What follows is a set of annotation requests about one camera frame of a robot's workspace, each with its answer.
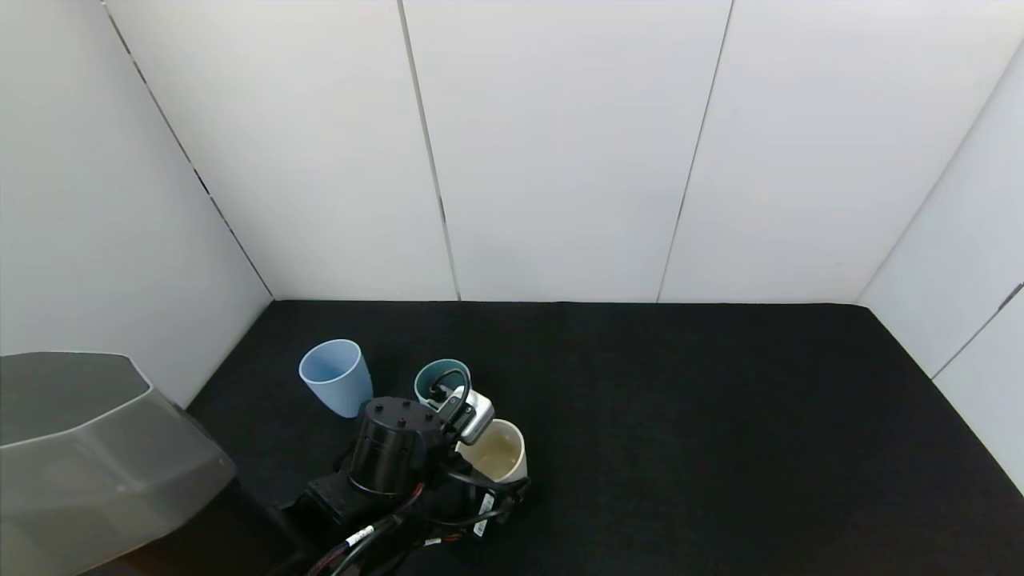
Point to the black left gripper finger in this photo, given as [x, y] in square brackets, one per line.
[520, 488]

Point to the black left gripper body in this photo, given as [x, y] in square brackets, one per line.
[460, 514]

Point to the teal green plastic cup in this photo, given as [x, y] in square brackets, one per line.
[432, 376]

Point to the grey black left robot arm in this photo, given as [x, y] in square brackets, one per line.
[88, 464]

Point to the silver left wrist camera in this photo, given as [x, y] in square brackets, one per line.
[474, 414]

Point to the beige plastic cup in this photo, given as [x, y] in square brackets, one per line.
[502, 456]

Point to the light blue plastic cup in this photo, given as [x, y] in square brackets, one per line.
[344, 396]

